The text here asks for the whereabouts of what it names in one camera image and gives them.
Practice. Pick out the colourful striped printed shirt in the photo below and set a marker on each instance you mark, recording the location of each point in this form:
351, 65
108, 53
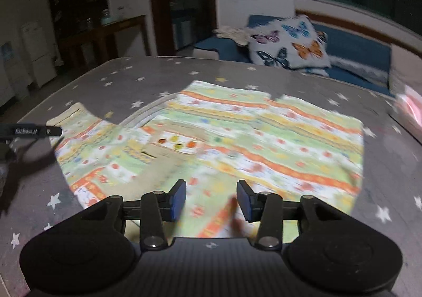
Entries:
263, 139

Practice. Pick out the blue sofa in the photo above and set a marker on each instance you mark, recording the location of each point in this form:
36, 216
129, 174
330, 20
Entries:
356, 50

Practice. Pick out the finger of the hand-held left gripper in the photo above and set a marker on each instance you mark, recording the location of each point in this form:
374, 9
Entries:
7, 151
36, 131

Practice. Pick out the grey star-print bed sheet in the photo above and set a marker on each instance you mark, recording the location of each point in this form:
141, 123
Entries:
132, 69

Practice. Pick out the pink cloth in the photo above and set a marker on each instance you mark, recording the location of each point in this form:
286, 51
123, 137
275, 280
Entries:
410, 104

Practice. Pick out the beige cushion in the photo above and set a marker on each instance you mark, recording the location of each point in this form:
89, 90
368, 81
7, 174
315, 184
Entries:
405, 66

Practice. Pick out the butterfly print pillow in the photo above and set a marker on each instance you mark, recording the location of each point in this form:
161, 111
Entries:
286, 43

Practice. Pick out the white lace cloth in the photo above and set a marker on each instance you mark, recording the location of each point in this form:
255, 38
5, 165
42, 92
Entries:
230, 32

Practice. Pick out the pale blue cabinet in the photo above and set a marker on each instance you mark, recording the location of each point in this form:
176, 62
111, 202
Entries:
182, 33

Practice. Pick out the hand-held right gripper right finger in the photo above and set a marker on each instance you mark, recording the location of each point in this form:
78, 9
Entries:
245, 202

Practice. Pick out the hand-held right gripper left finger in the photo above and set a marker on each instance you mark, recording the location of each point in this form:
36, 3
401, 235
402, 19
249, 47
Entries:
178, 201

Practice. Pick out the dark wooden table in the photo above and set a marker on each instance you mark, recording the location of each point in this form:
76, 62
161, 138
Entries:
125, 23

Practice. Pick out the white refrigerator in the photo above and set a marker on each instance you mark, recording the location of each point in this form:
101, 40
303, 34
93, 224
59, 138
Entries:
34, 53

